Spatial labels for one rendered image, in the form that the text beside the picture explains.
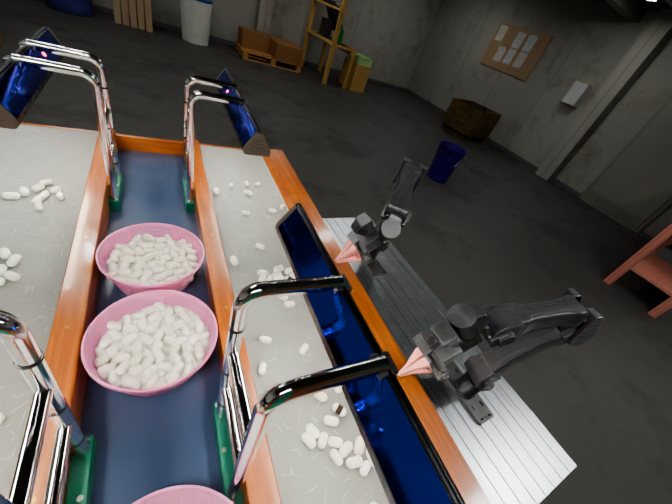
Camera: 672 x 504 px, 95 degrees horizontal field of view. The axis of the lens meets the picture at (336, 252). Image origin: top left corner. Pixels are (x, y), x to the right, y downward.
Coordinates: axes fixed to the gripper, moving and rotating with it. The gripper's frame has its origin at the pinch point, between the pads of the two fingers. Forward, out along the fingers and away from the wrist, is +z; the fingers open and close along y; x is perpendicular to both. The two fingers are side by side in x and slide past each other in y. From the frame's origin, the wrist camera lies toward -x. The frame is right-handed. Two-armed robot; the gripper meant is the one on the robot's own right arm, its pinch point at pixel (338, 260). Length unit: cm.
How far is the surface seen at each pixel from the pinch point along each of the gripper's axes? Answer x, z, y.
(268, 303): -4.7, 23.8, 4.1
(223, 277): -13.9, 30.8, -5.4
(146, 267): -24, 48, -15
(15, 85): -66, 43, -41
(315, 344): 1.2, 16.9, 20.1
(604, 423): 187, -89, 75
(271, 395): -44, 12, 45
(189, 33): 65, 34, -705
